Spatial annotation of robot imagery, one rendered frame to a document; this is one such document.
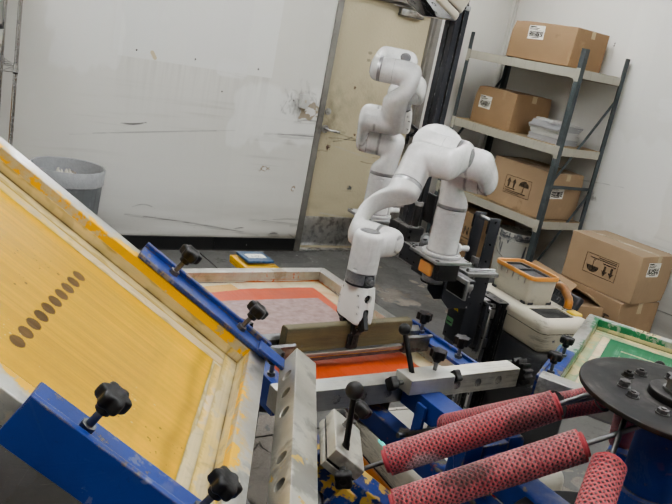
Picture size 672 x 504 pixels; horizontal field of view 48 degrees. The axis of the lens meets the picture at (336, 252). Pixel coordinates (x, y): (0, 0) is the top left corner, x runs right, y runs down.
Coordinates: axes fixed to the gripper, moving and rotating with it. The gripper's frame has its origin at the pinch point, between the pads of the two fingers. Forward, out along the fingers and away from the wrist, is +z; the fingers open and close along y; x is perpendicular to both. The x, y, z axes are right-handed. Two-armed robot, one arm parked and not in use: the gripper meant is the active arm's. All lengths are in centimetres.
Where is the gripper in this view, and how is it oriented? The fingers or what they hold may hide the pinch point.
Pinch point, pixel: (348, 337)
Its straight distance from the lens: 192.9
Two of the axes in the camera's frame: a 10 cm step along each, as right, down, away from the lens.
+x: -8.4, 0.0, -5.5
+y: -5.2, -3.3, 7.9
